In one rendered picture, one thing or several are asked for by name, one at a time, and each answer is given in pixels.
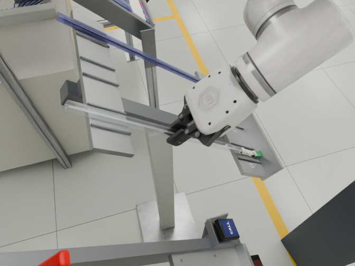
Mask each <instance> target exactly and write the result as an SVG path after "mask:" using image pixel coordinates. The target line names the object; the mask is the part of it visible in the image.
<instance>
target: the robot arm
mask: <svg viewBox="0 0 355 266"><path fill-rule="evenodd" d="M243 17H244V21H245V23H246V25H247V27H248V29H249V30H250V32H251V33H252V35H253V36H254V38H255V39H256V40H257V44H256V45H255V46H254V47H252V48H251V49H250V50H249V51H247V52H246V53H245V54H242V55H240V56H239V58H238V59H237V60H236V61H235V65H236V67H235V66H231V65H230V64H229V65H226V66H224V67H222V68H220V69H218V70H216V71H215V72H212V73H211V74H209V75H208V76H206V77H205V78H203V79H202V80H200V81H199V82H197V83H196V84H195V85H193V86H192V87H191V88H189V89H188V90H187V91H186V93H185V95H184V106H183V109H182V112H181V113H180V114H179V115H178V119H177V120H176V121H174V122H173V123H171V124H170V125H169V126H168V127H169V128H173V129H177V130H178V131H177V132H175V133H174V134H173V135H171V136H170V137H168V138H167V140H166V141H167V143H168V144H171V145H173V146H179V145H181V144H183V143H184V142H186V141H187V140H188V139H190V138H195V139H198V140H199V141H200V142H201V143H202V144H203V145H205V146H207V147H210V146H211V144H212V143H213V142H214V141H215V140H216V139H218V138H220V137H222V136H223V135H225V134H226V133H228V132H229V131H231V130H232V129H234V127H236V126H237V125H239V124H240V123H241V122H242V121H244V120H245V119H246V118H247V117H248V116H249V115H250V114H251V113H252V112H253V111H254V110H255V109H256V108H257V107H258V105H257V103H259V99H260V100H261V101H262V102H265V101H266V100H268V99H269V98H271V97H272V96H274V95H276V94H277V93H279V92H280V91H282V90H283V89H285V88H286V87H288V86H289V85H291V84H292V83H294V82H295V81H297V80H298V79H300V78H301V77H303V76H304V75H306V74H307V73H309V72H310V71H312V70H313V69H315V68H316V67H318V66H319V65H321V64H322V63H324V62H325V61H327V60H328V59H330V58H331V57H333V56H334V55H336V54H337V53H339V52H340V51H342V50H343V49H345V48H346V47H348V46H349V45H351V44H352V43H353V42H354V32H353V29H352V26H351V24H350V22H349V21H348V19H347V17H346V16H345V15H344V13H343V11H341V9H340V8H339V7H338V6H337V4H335V3H334V2H333V1H332V0H314V1H313V2H311V3H310V4H308V5H307V6H306V7H304V8H298V7H297V5H296V4H295V3H294V0H247V2H246V5H245V8H244V12H243ZM193 120H194V123H193V124H192V125H190V126H188V124H189V123H190V122H192V121H193ZM205 134H206V136H205Z"/></svg>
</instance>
